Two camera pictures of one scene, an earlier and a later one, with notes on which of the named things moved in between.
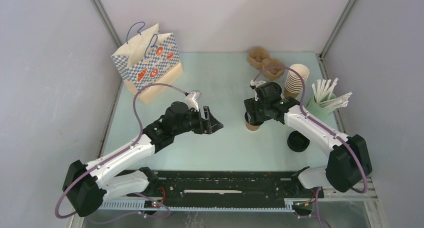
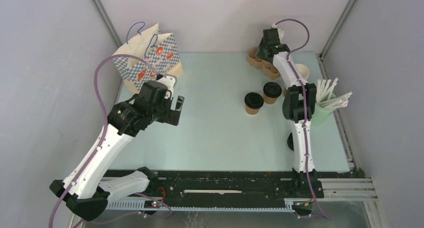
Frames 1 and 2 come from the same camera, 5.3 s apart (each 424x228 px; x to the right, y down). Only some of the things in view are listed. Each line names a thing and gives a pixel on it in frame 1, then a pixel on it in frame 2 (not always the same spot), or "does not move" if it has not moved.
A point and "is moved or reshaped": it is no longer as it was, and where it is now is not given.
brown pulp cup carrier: [259, 57] does not move
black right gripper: [250, 105] → [259, 52]
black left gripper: [206, 127] → [171, 116]
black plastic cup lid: [247, 119] is moved or reshaped
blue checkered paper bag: [150, 58] does not move
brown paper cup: [253, 128] is moved or reshaped
